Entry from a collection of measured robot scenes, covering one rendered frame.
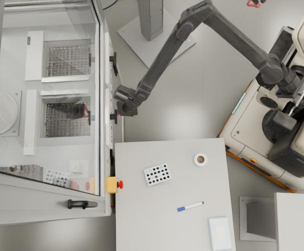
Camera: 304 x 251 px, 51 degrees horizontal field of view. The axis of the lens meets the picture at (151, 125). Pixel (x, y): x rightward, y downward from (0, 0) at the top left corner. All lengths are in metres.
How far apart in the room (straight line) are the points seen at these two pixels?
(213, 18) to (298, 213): 1.06
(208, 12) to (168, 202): 0.94
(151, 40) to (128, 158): 1.31
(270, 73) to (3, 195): 1.04
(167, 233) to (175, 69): 1.45
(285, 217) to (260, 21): 1.78
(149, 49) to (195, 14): 1.55
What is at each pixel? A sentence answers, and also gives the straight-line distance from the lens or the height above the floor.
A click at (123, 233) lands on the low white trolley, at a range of 1.67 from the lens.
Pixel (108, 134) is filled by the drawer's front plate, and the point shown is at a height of 0.93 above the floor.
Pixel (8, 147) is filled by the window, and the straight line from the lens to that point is 0.62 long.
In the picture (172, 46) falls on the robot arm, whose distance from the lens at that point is 1.26.
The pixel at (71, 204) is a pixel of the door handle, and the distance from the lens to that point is 0.91.
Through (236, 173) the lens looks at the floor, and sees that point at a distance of 2.50.
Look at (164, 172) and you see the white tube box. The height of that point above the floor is 0.80.
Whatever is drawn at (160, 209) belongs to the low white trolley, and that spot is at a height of 0.76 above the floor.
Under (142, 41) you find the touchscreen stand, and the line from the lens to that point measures 2.74.
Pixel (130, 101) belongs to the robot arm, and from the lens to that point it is 1.43.
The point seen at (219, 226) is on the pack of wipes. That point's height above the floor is 0.81.
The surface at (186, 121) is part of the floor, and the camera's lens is 2.52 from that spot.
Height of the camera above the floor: 2.41
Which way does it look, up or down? 75 degrees down
